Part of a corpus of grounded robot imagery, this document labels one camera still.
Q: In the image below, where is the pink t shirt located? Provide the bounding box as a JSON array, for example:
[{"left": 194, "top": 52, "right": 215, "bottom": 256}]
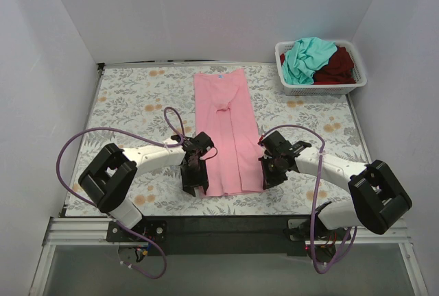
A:
[{"left": 193, "top": 69, "right": 263, "bottom": 197}]

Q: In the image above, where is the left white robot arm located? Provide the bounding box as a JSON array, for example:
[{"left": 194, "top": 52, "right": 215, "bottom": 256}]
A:
[{"left": 78, "top": 132, "right": 215, "bottom": 241}]

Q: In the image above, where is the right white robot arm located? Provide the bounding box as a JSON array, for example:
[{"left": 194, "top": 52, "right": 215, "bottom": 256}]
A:
[{"left": 259, "top": 131, "right": 412, "bottom": 240}]

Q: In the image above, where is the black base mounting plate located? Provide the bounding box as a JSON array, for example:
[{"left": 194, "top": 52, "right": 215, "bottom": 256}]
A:
[{"left": 106, "top": 215, "right": 344, "bottom": 264}]

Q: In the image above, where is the white plastic basket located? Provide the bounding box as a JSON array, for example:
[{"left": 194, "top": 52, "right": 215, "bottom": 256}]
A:
[{"left": 274, "top": 39, "right": 367, "bottom": 95}]

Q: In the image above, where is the floral table mat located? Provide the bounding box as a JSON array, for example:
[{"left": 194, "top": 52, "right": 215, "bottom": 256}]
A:
[{"left": 75, "top": 64, "right": 370, "bottom": 216}]

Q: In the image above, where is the teal t shirt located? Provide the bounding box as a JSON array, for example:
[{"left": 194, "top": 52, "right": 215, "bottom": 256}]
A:
[{"left": 282, "top": 37, "right": 337, "bottom": 85}]

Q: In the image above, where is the dark red t shirt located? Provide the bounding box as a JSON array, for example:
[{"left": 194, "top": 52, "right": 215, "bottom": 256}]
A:
[{"left": 281, "top": 46, "right": 355, "bottom": 85}]

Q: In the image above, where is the aluminium frame rail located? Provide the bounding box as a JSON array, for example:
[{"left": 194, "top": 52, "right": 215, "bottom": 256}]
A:
[{"left": 29, "top": 215, "right": 110, "bottom": 296}]

